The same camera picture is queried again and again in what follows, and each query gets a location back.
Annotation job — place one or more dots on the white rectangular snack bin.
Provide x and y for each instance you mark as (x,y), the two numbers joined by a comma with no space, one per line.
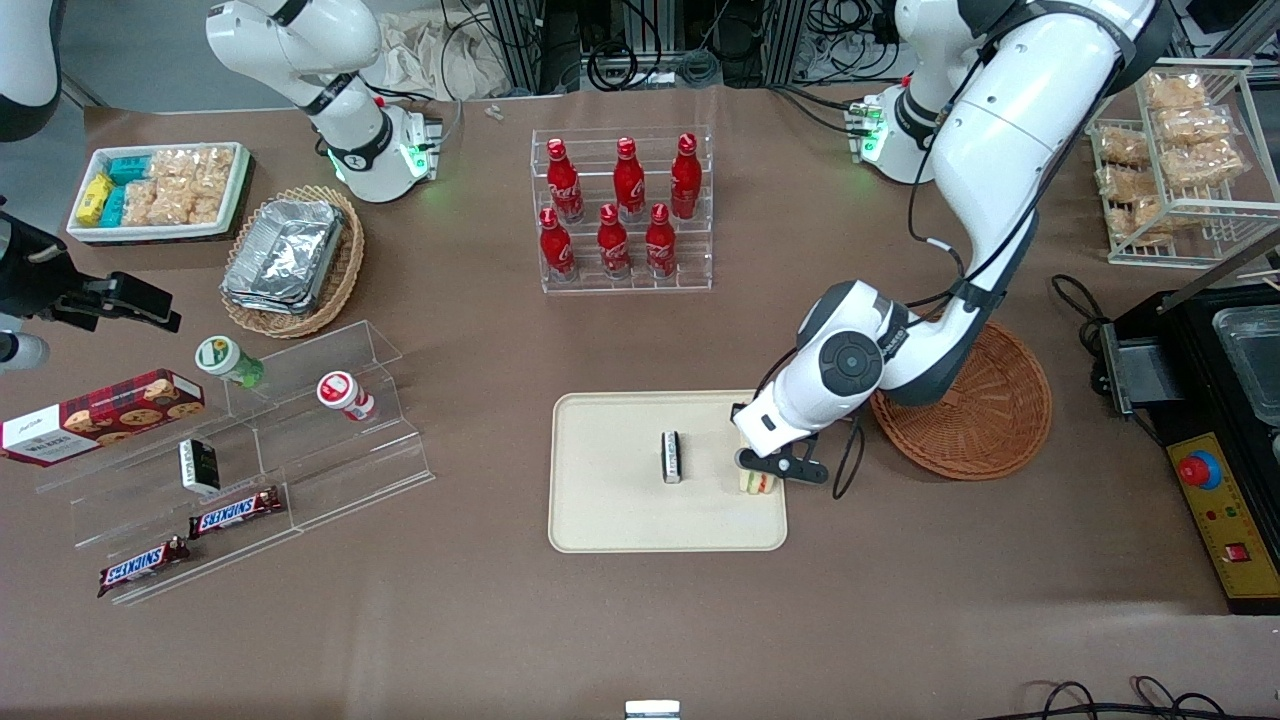
(240,185)

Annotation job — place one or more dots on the small black snack box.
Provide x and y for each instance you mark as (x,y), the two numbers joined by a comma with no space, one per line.
(199,466)
(671,457)

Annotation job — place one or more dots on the red emergency stop button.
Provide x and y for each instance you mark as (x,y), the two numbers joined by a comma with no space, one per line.
(1198,470)

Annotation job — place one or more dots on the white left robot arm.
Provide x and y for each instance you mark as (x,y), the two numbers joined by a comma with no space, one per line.
(1020,110)

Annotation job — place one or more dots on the small white box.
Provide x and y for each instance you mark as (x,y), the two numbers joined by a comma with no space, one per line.
(652,710)

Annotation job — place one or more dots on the aluminium frame rack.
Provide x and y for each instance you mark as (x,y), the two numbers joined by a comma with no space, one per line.
(660,30)

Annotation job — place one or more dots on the grey metal bar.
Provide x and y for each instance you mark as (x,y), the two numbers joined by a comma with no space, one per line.
(1220,270)

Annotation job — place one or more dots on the yellow snack packet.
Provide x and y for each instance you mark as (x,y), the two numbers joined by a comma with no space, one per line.
(95,198)

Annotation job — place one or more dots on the clear rice cracker bag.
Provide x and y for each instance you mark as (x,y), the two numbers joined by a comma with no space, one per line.
(1123,147)
(1130,183)
(190,163)
(1138,222)
(208,200)
(155,203)
(1195,126)
(1203,165)
(1175,90)

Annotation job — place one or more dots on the black machine with yellow panel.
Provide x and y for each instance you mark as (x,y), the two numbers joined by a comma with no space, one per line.
(1190,400)

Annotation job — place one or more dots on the stack of foil trays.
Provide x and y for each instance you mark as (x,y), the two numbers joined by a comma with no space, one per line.
(285,255)

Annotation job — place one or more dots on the green cup white lid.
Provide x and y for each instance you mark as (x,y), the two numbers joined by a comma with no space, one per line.
(225,360)

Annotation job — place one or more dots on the grey metal machine drawer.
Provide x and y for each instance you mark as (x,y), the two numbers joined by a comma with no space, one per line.
(1135,370)

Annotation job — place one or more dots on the triangle sandwich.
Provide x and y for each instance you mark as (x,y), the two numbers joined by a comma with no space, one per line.
(757,486)

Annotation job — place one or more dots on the cream plastic serving tray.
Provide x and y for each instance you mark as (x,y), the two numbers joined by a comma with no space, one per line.
(620,510)

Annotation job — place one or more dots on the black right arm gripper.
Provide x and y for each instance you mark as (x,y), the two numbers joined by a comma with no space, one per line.
(37,281)

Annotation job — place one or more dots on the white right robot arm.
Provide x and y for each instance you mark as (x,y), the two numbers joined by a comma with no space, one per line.
(300,40)

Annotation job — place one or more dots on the crumpled white cloth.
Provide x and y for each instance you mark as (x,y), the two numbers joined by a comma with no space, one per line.
(430,50)

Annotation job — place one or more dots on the round brown wicker basket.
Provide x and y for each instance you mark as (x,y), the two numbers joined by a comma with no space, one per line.
(985,420)

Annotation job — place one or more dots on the red white cup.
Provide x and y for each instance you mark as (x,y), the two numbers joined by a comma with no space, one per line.
(343,393)

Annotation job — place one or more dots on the oval wicker basket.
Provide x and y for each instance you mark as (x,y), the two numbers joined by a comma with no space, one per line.
(340,270)

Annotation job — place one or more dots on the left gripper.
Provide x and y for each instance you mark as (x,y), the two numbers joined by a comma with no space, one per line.
(736,409)

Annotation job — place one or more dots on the clear acrylic bottle rack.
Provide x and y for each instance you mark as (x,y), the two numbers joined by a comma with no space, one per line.
(690,270)

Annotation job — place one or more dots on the red cola bottle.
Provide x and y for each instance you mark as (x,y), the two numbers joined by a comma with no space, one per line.
(614,245)
(686,178)
(565,185)
(557,248)
(629,180)
(661,243)

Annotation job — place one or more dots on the Snickers chocolate bar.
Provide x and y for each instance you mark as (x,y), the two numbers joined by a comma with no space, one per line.
(143,566)
(235,513)

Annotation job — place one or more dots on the clear acrylic stepped shelf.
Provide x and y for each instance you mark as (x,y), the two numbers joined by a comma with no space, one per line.
(320,470)

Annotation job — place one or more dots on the teal snack packet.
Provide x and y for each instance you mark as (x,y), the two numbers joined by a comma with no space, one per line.
(128,168)
(113,206)

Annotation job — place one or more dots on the red tartan cookie box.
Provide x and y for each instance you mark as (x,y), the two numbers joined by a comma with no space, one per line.
(100,415)

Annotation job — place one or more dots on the steel pan in machine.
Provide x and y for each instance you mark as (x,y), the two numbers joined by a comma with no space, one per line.
(1255,360)

